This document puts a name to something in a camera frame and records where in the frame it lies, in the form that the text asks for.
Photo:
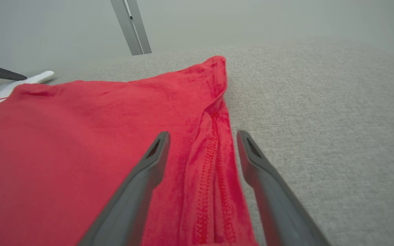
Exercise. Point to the red jersey with white trim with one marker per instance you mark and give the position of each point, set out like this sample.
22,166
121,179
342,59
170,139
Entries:
63,136

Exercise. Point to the grey aluminium wall post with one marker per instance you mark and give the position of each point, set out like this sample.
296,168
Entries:
123,20

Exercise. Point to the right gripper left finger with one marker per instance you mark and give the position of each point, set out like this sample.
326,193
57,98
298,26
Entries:
139,191

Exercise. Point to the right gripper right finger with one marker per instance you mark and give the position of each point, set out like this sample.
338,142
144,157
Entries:
275,205

